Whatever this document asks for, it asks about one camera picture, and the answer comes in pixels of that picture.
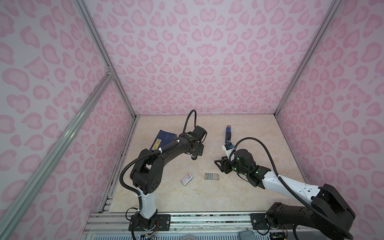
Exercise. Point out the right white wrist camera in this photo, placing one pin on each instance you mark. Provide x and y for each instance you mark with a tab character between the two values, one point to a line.
228	148

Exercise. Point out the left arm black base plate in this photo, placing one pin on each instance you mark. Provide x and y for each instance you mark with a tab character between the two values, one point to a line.
157	222

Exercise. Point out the staple tray with staples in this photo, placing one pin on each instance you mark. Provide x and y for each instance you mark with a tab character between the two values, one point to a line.
211	177

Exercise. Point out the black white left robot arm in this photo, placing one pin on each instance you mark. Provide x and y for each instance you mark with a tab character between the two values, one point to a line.
144	174

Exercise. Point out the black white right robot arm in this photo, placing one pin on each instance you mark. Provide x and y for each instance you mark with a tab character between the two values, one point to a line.
322	208

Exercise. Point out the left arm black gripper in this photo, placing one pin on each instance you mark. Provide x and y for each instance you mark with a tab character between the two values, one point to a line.
200	151

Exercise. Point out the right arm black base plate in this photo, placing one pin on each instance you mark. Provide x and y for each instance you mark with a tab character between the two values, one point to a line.
259	223

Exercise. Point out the grey cloth pad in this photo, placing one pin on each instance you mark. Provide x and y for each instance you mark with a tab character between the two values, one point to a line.
247	235

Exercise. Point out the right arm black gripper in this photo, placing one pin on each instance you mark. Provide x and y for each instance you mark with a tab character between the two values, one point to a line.
224	164

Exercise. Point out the aluminium front rail frame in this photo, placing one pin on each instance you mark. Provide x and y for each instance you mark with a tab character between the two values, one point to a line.
190	226

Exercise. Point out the dark blue booklet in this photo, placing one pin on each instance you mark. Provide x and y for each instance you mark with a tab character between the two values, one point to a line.
162	139

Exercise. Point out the blue long stapler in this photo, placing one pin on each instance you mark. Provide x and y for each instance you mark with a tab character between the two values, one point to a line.
228	135

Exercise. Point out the red white staple box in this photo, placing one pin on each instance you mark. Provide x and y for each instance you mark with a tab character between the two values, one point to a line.
186	179

